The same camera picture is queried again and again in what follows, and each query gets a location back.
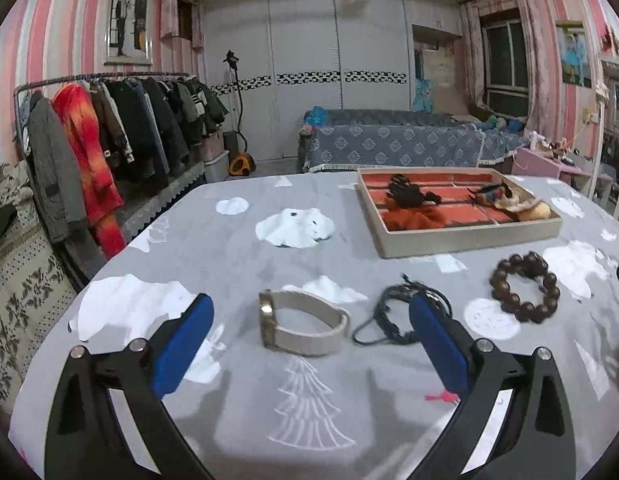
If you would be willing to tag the rust red fabric scrunchie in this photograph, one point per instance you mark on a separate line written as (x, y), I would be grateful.
(414, 220)

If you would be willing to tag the grey polar bear bedsheet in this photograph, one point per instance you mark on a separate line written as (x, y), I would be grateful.
(269, 270)

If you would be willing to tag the wall poster of couple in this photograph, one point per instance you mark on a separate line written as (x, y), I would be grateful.
(573, 55)

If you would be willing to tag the metal clothes rack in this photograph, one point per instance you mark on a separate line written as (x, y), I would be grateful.
(20, 95)

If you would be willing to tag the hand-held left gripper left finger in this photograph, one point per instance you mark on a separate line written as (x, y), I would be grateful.
(182, 345)

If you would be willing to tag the pink patterned curtain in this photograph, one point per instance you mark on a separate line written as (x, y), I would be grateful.
(539, 70)

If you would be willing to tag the row of dark hanging clothes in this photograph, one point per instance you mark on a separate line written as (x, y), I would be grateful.
(159, 120)

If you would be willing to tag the framed wedding picture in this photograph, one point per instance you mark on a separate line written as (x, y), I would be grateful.
(129, 17)

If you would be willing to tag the short pink window curtain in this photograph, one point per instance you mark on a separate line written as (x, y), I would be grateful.
(170, 10)

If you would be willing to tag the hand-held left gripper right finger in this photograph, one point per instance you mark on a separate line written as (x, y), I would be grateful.
(439, 345)

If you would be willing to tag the beige jewelry tray red lining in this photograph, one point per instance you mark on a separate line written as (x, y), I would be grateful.
(464, 241)

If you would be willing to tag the white framed standing mirror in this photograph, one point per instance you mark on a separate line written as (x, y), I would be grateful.
(614, 135)

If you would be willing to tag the white plastic storage box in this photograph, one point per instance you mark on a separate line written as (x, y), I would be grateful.
(215, 167)

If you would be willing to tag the pink dressing table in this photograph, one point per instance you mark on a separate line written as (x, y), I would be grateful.
(539, 162)

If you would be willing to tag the orange red robe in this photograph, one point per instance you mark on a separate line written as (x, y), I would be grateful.
(86, 160)

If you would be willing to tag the sofa with blue floral cover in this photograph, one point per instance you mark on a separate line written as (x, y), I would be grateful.
(389, 142)

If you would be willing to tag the window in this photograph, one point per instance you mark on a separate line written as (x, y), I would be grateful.
(507, 57)

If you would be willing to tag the grey quilted coat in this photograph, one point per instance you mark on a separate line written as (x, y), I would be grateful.
(51, 170)

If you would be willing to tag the beige floral patterned cloth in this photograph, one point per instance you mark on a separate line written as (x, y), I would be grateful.
(24, 300)

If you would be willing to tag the white sliding wardrobe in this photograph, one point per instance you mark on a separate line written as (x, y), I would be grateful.
(309, 50)

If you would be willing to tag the pile of clothes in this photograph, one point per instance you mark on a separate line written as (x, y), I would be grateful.
(6, 180)

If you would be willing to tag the garment steamer with yellow base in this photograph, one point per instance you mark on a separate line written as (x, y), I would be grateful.
(241, 164)

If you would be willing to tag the tan plush hair clip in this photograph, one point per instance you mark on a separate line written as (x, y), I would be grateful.
(537, 210)

